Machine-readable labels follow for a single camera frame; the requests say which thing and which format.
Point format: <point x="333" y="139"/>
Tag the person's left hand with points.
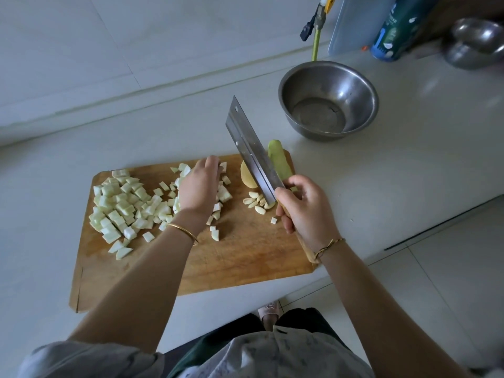
<point x="198" y="191"/>

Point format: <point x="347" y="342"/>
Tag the person's right hand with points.
<point x="309" y="212"/>

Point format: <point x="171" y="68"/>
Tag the pile of white diced vegetable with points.
<point x="224" y="193"/>

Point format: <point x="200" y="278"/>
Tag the peeled yellow potato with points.
<point x="247" y="177"/>

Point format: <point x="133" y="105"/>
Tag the pile of garlic cloves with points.
<point x="256" y="202"/>

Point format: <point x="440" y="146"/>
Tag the peeled green cucumber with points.
<point x="279" y="157"/>

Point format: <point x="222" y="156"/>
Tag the pale green cabbage vegetable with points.
<point x="118" y="208"/>

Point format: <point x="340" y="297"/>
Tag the person's left forearm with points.
<point x="134" y="299"/>

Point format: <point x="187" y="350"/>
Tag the person's right forearm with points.
<point x="390" y="319"/>

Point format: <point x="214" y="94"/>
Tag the person's right foot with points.
<point x="270" y="312"/>

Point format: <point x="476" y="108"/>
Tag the gold bangle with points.
<point x="184" y="231"/>

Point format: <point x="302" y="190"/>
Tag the wooden cutting board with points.
<point x="236" y="260"/>

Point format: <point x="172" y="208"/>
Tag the deep stainless steel bowl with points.
<point x="346" y="86"/>

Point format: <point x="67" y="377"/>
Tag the white patterned garment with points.
<point x="268" y="358"/>

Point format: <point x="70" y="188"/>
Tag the dark green trousers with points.
<point x="197" y="350"/>

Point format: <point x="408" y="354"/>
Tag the light blue plastic board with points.
<point x="358" y="23"/>

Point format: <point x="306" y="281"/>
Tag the dark green bottle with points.
<point x="401" y="27"/>

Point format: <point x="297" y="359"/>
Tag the shallow stainless steel bowl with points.
<point x="476" y="43"/>

